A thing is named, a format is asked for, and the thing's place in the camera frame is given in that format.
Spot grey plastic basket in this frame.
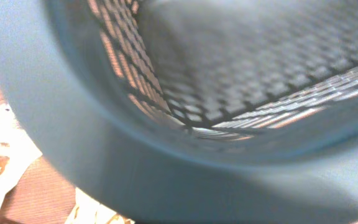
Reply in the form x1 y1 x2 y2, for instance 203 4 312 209
0 0 358 223

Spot beige brown snack bag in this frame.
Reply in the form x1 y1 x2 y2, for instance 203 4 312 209
65 187 135 224

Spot long beige snack bag strip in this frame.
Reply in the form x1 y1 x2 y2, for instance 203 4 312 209
0 103 42 209

